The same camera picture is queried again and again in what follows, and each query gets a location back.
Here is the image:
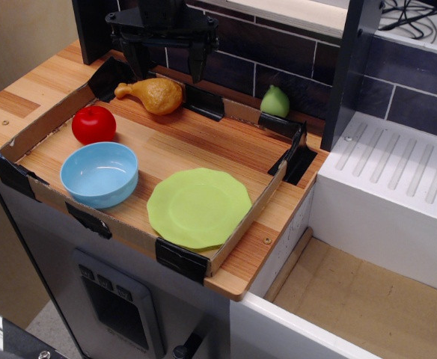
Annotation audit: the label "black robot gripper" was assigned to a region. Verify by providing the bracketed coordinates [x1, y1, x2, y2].
[106, 1, 219, 84]

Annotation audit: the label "light blue plastic bowl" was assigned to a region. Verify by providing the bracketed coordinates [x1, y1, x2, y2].
[60, 142, 139, 209]

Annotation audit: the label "green plastic plate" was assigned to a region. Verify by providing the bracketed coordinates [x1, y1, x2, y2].
[147, 168, 252, 251]

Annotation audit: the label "toy chicken drumstick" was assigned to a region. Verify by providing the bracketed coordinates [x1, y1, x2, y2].
[114, 78, 183, 115]

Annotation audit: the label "red toy apple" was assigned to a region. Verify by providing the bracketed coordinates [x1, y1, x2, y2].
[72, 105, 117, 145]

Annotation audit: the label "green toy pear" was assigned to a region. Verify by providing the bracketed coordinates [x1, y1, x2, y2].
[260, 85, 290, 117]

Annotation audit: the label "cardboard tray with black tape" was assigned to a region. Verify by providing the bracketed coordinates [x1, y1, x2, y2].
[0, 58, 328, 297]

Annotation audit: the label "toy oven door panel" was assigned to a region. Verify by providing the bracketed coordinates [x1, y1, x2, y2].
[72, 249, 165, 358]

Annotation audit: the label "white toy sink unit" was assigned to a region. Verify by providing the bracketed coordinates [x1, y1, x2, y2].
[230, 113, 437, 358]

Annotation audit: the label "dark grey left post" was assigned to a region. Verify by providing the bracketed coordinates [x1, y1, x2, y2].
[72, 0, 119, 65]

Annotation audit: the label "dark grey vertical post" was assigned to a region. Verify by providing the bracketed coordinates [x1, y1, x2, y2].
[321, 0, 383, 151]

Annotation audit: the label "black cables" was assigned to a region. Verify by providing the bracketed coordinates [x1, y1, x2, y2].
[378, 0, 437, 42]

